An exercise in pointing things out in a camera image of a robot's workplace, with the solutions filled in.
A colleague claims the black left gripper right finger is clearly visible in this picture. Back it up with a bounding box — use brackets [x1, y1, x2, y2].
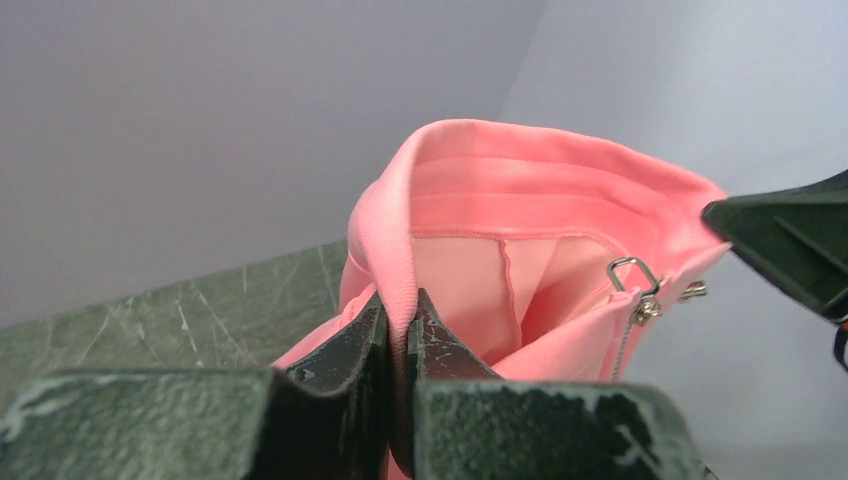
[406, 291, 712, 480]

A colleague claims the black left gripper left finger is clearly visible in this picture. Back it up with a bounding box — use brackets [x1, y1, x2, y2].
[1, 297, 388, 479]

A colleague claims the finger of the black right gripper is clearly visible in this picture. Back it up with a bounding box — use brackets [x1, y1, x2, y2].
[701, 171, 847, 325]

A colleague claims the pink zip-up jacket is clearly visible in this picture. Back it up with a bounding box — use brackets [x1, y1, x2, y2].
[276, 119, 728, 479]

